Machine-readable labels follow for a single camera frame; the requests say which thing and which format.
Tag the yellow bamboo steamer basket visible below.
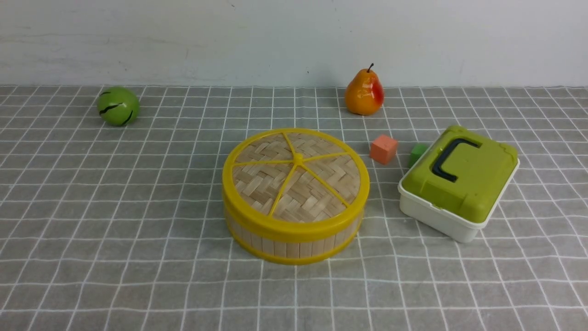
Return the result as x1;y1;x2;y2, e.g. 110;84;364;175
224;204;365;265

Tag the grey checked tablecloth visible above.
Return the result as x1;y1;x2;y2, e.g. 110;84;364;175
0;85;588;331

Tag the yellow bamboo steamer lid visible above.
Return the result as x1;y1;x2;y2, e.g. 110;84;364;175
222;128;370;242

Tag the green toy watermelon ball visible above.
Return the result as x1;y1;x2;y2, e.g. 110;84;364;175
97;86;140;126

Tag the green lidded white box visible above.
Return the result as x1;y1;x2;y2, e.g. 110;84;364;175
398;125;520;243

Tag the orange cube block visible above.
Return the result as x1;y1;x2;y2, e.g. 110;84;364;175
369;134;399;165

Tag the orange red toy pear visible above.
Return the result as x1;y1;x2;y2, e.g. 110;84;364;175
344;63;385;116

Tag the green cube block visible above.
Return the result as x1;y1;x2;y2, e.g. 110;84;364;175
408;143;429;168

